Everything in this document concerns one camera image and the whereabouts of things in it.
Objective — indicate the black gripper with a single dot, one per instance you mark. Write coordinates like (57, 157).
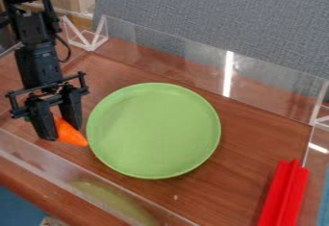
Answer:
(45, 89)

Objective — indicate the orange toy carrot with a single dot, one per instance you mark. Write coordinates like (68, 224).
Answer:
(68, 134)

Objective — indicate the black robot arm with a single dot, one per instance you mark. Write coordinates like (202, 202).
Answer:
(35, 24)

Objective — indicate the green round plate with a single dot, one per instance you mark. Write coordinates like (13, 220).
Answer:
(152, 130)

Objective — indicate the clear acrylic triangle bracket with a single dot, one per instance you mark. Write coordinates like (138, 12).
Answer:
(87, 40)

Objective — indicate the clear acrylic tray wall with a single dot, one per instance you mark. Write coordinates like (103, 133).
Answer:
(274, 121)

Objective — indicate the red plastic bracket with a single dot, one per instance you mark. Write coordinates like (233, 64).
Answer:
(285, 195)

